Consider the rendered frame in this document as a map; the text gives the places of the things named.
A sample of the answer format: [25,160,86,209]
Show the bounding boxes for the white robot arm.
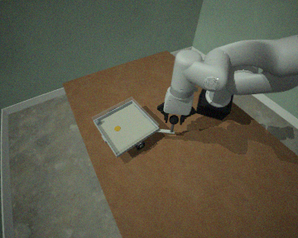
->
[170,34,298,107]

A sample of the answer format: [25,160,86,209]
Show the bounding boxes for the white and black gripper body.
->
[164,87,194,115]

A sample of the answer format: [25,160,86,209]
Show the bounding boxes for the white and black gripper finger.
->
[180,107,196,125]
[157,103,170,123]

